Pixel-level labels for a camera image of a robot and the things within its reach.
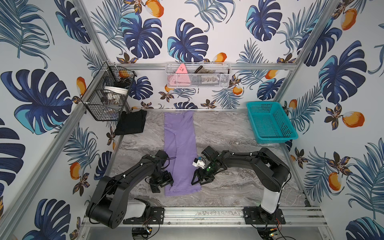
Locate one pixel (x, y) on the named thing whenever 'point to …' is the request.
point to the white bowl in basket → (116, 89)
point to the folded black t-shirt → (131, 122)
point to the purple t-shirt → (181, 156)
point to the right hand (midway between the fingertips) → (196, 183)
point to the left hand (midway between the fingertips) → (168, 185)
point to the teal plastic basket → (270, 123)
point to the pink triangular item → (180, 78)
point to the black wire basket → (106, 97)
